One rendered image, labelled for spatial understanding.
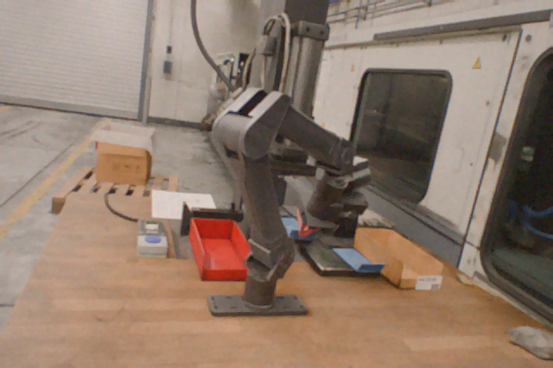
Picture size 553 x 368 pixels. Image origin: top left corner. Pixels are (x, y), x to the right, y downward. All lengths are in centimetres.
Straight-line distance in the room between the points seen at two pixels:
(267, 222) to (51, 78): 990
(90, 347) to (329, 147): 55
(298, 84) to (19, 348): 86
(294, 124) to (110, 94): 969
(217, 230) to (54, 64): 949
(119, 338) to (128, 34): 972
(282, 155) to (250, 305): 46
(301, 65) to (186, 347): 76
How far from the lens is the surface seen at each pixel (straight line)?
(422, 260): 127
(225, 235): 124
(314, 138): 85
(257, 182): 77
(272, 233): 84
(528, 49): 141
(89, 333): 83
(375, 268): 117
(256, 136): 72
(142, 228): 120
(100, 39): 1042
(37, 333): 84
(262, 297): 89
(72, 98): 1054
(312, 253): 120
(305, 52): 122
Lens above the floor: 135
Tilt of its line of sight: 13 degrees down
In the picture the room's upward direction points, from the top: 9 degrees clockwise
